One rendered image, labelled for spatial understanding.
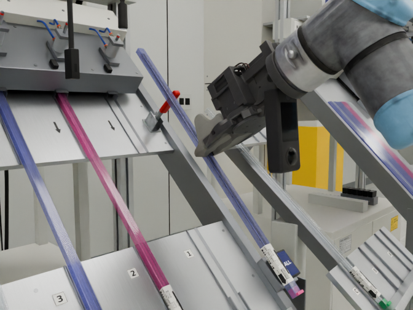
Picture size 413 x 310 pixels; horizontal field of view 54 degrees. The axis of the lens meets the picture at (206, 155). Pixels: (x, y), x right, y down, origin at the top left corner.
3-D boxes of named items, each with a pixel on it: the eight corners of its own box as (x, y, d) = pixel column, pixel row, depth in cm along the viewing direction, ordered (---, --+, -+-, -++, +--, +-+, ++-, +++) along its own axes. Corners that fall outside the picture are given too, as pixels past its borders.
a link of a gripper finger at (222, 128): (215, 138, 64) (254, 108, 59) (219, 147, 64) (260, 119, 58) (195, 138, 60) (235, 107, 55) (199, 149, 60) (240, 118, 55)
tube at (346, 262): (385, 307, 70) (390, 303, 69) (383, 310, 68) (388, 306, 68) (208, 111, 89) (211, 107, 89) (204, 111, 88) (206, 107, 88)
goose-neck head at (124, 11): (129, 29, 77) (129, 3, 76) (121, 27, 75) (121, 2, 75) (124, 30, 78) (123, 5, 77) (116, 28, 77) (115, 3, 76)
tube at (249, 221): (297, 296, 57) (302, 293, 56) (292, 299, 56) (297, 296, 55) (141, 53, 77) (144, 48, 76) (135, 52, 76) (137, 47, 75)
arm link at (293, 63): (345, 77, 53) (313, 72, 47) (318, 96, 56) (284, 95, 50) (318, 30, 55) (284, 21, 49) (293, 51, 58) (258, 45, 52)
